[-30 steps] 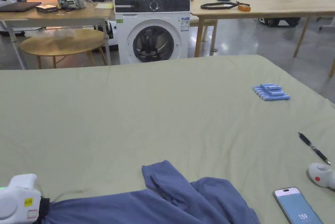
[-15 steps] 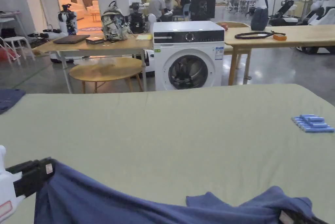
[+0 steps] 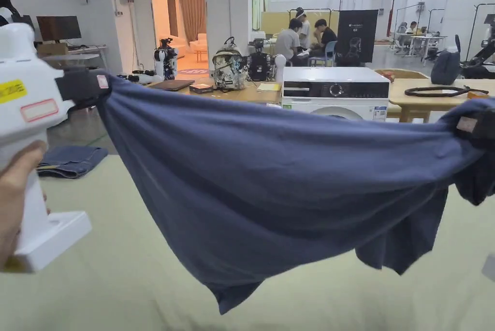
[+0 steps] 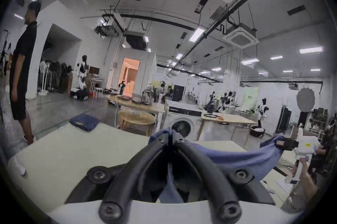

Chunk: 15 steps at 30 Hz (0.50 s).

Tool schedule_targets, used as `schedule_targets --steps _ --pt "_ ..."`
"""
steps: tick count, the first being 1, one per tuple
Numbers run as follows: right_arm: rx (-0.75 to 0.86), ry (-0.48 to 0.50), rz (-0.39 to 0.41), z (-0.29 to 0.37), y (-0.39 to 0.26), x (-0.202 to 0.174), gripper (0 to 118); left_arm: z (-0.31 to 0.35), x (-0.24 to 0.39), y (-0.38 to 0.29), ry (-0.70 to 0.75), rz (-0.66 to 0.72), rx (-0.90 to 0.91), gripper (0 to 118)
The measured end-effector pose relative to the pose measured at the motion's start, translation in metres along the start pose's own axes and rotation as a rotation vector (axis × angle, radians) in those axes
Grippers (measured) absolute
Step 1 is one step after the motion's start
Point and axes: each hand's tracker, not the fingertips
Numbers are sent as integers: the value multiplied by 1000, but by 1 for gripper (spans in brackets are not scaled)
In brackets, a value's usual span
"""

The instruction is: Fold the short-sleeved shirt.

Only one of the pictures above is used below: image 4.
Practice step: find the round wooden low table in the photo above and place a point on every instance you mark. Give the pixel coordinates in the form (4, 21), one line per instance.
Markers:
(137, 119)

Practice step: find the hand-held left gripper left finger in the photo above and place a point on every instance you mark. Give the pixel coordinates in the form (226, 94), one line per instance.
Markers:
(119, 180)

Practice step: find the rack of dark clothes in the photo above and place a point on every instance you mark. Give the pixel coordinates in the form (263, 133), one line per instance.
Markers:
(59, 74)

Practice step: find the black and white humanoid robot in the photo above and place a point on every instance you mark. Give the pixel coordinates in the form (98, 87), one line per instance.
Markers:
(83, 78)
(261, 112)

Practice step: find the person's right hand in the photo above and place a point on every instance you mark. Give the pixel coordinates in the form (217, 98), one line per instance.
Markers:
(304, 171)

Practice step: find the person's right forearm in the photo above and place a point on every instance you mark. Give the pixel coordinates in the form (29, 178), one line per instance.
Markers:
(300, 198)

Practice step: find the grey photo umbrella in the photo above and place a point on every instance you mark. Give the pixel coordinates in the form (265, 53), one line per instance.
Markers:
(305, 98)

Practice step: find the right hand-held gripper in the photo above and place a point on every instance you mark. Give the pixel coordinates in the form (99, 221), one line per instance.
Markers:
(306, 146)

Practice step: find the wooden table with robot arm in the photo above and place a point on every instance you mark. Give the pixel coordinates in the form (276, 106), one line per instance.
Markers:
(226, 118)

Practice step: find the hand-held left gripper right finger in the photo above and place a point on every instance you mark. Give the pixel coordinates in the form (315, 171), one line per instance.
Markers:
(216, 180)

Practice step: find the white washing machine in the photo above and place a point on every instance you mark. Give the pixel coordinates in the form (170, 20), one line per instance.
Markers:
(181, 119)

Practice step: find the bed with beige sheet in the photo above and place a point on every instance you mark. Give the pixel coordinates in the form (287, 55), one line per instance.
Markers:
(65, 154)

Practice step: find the white standing fan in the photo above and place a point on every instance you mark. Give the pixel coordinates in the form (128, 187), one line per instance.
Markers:
(43, 71)

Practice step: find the black upright case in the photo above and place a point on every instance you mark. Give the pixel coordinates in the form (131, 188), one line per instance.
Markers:
(284, 119)

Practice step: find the long wooden table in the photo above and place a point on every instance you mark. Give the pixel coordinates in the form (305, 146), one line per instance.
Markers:
(133, 103)

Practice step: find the folded dark blue garment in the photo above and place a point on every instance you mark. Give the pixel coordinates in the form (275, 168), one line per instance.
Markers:
(84, 122)

